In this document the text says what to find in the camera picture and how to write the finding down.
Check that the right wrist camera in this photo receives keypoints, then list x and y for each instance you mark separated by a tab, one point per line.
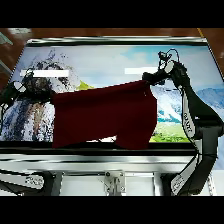
163	59

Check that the red T-shirt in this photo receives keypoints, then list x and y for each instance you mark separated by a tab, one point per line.
106	113

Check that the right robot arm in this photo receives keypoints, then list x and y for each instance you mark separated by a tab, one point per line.
200	116

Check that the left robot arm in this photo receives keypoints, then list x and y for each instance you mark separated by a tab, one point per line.
15	93

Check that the silver frame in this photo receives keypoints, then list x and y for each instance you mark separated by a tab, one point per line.
100	165

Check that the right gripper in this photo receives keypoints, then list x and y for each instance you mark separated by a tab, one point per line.
154	78

